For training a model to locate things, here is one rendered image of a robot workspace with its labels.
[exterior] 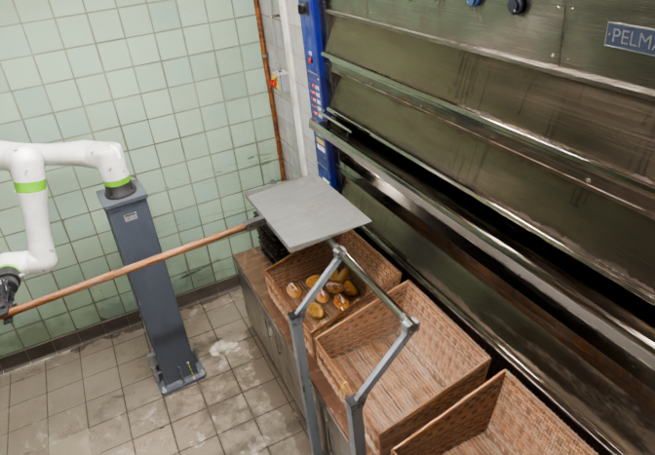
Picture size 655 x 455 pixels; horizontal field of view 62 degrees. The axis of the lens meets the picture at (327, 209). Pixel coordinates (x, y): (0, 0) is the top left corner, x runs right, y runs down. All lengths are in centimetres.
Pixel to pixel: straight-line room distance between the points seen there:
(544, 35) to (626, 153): 36
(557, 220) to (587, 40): 48
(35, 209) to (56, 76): 98
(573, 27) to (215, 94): 235
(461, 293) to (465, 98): 76
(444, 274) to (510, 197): 59
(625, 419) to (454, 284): 74
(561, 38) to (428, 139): 69
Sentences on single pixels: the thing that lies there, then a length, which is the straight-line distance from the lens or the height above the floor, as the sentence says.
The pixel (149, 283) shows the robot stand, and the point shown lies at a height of 72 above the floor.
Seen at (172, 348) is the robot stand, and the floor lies 26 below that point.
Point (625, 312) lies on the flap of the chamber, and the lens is 150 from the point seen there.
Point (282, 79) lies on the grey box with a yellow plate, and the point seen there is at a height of 148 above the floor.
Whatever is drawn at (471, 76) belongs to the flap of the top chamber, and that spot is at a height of 182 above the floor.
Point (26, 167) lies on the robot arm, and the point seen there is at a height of 153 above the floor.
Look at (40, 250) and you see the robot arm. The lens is 255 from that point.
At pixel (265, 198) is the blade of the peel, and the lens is 251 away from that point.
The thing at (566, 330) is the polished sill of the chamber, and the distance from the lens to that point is 178.
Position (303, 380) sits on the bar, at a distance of 236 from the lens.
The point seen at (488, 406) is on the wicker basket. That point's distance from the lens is 214.
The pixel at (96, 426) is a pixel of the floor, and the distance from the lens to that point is 339.
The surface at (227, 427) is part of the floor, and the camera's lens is 310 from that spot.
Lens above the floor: 232
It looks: 29 degrees down
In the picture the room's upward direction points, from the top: 6 degrees counter-clockwise
